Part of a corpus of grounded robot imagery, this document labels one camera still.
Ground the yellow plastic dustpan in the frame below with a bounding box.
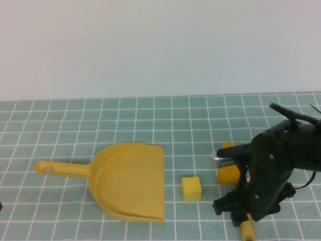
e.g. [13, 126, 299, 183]
[34, 142, 166, 223]

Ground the yellow hand brush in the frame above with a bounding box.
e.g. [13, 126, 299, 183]
[216, 139, 256, 241]

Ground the black right camera cable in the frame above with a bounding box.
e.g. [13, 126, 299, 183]
[268, 102, 318, 190]

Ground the yellow foam cube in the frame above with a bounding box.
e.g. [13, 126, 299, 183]
[181, 176, 203, 201]

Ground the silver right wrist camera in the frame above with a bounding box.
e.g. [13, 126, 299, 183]
[210, 150, 238, 169]

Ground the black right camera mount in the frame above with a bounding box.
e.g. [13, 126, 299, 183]
[216, 142, 254, 158]

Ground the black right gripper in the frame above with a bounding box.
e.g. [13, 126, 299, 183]
[212, 134, 297, 228]

